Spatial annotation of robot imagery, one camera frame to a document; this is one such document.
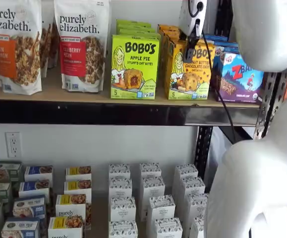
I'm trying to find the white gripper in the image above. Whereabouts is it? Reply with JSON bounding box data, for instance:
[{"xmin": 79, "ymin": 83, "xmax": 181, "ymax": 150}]
[{"xmin": 178, "ymin": 0, "xmax": 208, "ymax": 63}]

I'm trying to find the orange Bobo's peanut butter box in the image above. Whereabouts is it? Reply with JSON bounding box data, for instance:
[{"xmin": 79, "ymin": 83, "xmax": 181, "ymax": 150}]
[
  {"xmin": 159, "ymin": 29, "xmax": 183, "ymax": 85},
  {"xmin": 162, "ymin": 34, "xmax": 187, "ymax": 90},
  {"xmin": 167, "ymin": 39, "xmax": 213, "ymax": 101},
  {"xmin": 157, "ymin": 24, "xmax": 181, "ymax": 80}
]

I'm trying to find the blue purple ZBar box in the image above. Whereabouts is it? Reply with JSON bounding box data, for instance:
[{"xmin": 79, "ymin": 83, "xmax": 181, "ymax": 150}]
[
  {"xmin": 206, "ymin": 40, "xmax": 241, "ymax": 57},
  {"xmin": 212, "ymin": 50, "xmax": 265, "ymax": 104},
  {"xmin": 203, "ymin": 34, "xmax": 229, "ymax": 42}
]

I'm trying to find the green Bobo's apple pie box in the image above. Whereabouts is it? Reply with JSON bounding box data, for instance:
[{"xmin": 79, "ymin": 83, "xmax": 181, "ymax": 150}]
[
  {"xmin": 116, "ymin": 25, "xmax": 157, "ymax": 34},
  {"xmin": 115, "ymin": 19, "xmax": 152, "ymax": 28},
  {"xmin": 118, "ymin": 30, "xmax": 162, "ymax": 37},
  {"xmin": 111, "ymin": 34, "xmax": 162, "ymax": 100}
]

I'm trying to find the black diagonal shelf brace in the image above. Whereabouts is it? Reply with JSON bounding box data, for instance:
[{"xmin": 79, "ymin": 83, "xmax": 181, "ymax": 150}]
[{"xmin": 218, "ymin": 125, "xmax": 255, "ymax": 146}]

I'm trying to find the black metal shelf beam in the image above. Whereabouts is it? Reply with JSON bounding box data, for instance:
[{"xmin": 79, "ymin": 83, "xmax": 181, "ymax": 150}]
[{"xmin": 0, "ymin": 100, "xmax": 259, "ymax": 127}]

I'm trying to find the wooden shelf board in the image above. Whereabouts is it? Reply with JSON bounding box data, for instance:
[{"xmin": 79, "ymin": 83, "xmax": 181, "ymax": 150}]
[{"xmin": 0, "ymin": 66, "xmax": 261, "ymax": 109}]

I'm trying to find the white patterned pantry box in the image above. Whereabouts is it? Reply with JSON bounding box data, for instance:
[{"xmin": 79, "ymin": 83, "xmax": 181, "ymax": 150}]
[
  {"xmin": 108, "ymin": 178, "xmax": 133, "ymax": 199},
  {"xmin": 147, "ymin": 195, "xmax": 176, "ymax": 221},
  {"xmin": 174, "ymin": 164, "xmax": 199, "ymax": 196},
  {"xmin": 139, "ymin": 162, "xmax": 162, "ymax": 179},
  {"xmin": 108, "ymin": 163, "xmax": 131, "ymax": 180},
  {"xmin": 140, "ymin": 176, "xmax": 166, "ymax": 221},
  {"xmin": 185, "ymin": 193, "xmax": 210, "ymax": 224},
  {"xmin": 109, "ymin": 196, "xmax": 137, "ymax": 223},
  {"xmin": 108, "ymin": 220, "xmax": 139, "ymax": 238},
  {"xmin": 179, "ymin": 177, "xmax": 206, "ymax": 199},
  {"xmin": 154, "ymin": 217, "xmax": 183, "ymax": 238}
]

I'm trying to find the yellow white granola box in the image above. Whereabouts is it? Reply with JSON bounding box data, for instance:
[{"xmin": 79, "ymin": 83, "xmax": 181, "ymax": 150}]
[
  {"xmin": 63, "ymin": 179, "xmax": 93, "ymax": 197},
  {"xmin": 48, "ymin": 216, "xmax": 84, "ymax": 238},
  {"xmin": 55, "ymin": 193, "xmax": 87, "ymax": 219},
  {"xmin": 65, "ymin": 166, "xmax": 92, "ymax": 181}
]

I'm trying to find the blue white granola box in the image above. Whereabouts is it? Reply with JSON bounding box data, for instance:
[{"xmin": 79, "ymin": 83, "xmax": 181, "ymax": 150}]
[
  {"xmin": 24, "ymin": 165, "xmax": 54, "ymax": 183},
  {"xmin": 0, "ymin": 217, "xmax": 41, "ymax": 238},
  {"xmin": 18, "ymin": 179, "xmax": 51, "ymax": 199},
  {"xmin": 12, "ymin": 195, "xmax": 47, "ymax": 220}
]

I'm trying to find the granola bag red label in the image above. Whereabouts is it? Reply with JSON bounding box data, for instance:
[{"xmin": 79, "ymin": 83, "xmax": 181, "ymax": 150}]
[{"xmin": 54, "ymin": 0, "xmax": 113, "ymax": 93}]

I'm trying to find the granola bag partly hidden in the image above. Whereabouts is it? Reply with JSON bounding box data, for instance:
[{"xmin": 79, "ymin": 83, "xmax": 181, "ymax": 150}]
[{"xmin": 40, "ymin": 0, "xmax": 61, "ymax": 78}]

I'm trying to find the granola bag orange label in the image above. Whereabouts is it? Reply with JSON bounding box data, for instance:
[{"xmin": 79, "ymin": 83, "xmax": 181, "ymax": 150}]
[{"xmin": 0, "ymin": 0, "xmax": 43, "ymax": 96}]

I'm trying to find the white small boxes group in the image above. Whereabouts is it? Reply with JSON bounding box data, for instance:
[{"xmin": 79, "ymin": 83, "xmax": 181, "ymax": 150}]
[{"xmin": 0, "ymin": 160, "xmax": 211, "ymax": 238}]

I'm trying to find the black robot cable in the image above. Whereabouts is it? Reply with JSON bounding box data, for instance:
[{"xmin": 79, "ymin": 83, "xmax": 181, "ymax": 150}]
[{"xmin": 187, "ymin": 0, "xmax": 237, "ymax": 145}]

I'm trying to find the perforated black shelf post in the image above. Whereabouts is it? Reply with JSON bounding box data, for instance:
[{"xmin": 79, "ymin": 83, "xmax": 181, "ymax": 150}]
[
  {"xmin": 254, "ymin": 71, "xmax": 287, "ymax": 139},
  {"xmin": 196, "ymin": 0, "xmax": 233, "ymax": 193}
]

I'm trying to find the white wall power outlet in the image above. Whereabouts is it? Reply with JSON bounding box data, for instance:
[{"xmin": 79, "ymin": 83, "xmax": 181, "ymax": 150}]
[{"xmin": 4, "ymin": 131, "xmax": 22, "ymax": 159}]

